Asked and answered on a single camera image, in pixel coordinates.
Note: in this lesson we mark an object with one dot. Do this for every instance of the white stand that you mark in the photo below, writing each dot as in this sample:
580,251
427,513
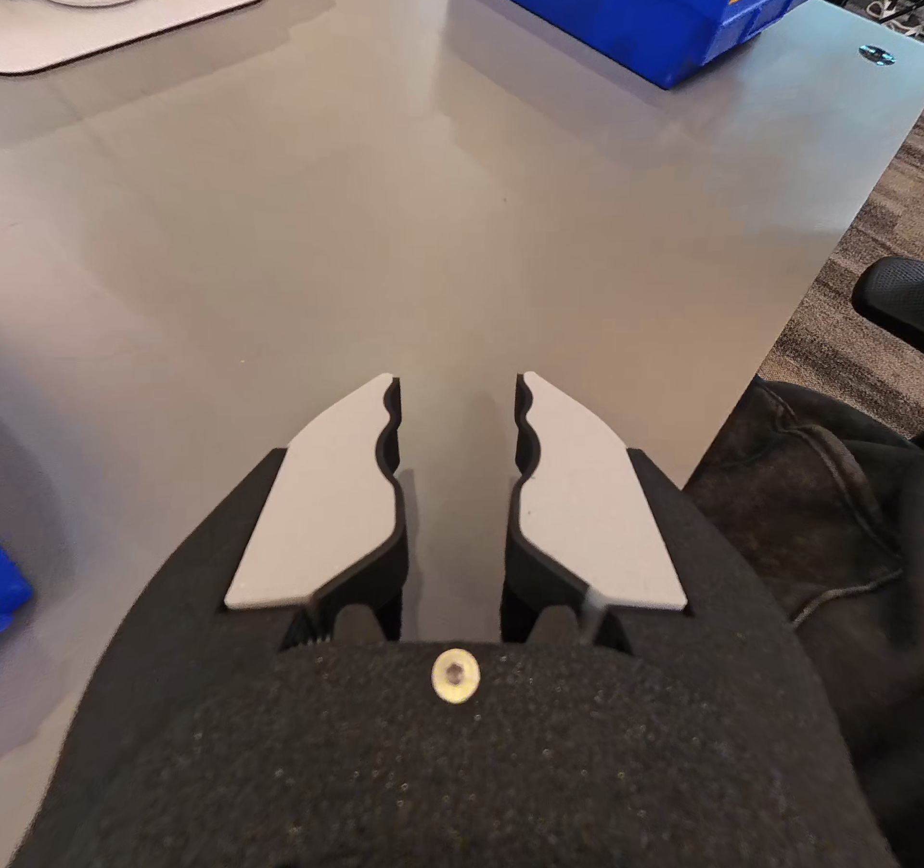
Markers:
180,9

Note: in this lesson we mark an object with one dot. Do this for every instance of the blue plastic bin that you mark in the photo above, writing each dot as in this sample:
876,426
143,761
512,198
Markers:
13,586
613,9

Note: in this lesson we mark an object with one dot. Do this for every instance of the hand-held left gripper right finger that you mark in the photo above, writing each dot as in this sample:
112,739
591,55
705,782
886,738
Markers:
592,507

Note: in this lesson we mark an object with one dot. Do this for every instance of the black desk grommet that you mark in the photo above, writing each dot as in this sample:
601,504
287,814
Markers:
877,54

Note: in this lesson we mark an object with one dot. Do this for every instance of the grey desk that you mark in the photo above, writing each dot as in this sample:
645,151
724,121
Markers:
433,232

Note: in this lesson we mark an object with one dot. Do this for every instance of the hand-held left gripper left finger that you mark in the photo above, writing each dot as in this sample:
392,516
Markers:
317,507

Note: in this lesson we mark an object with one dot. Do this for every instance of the black chair armrest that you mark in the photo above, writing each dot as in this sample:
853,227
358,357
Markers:
891,297

